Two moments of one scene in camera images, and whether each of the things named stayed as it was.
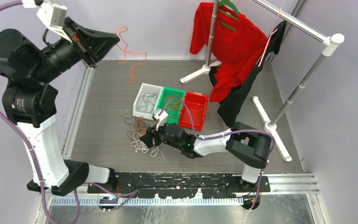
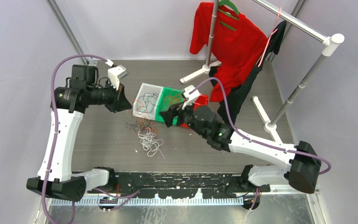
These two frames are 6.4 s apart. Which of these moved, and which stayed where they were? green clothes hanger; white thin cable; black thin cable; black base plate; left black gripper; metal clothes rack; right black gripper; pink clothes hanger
Moved: right black gripper; white thin cable; left black gripper
Stayed: black base plate; pink clothes hanger; black thin cable; metal clothes rack; green clothes hanger
